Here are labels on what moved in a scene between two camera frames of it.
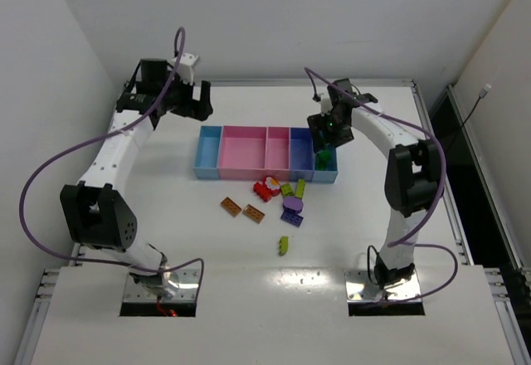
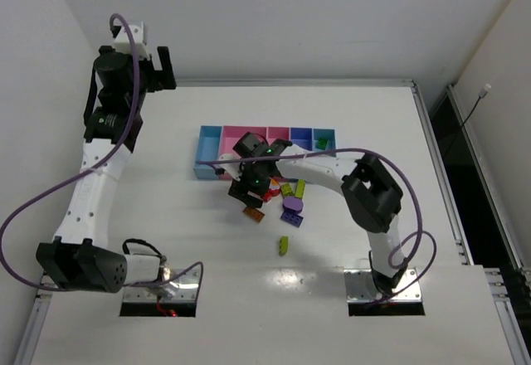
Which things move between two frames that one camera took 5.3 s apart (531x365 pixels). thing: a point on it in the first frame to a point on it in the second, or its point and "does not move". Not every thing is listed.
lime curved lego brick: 283,245 does not move
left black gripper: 192,102 to 153,74
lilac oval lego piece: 294,204 does not move
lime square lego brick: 287,190 does not move
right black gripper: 328,135 to 243,191
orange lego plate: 253,213 does not move
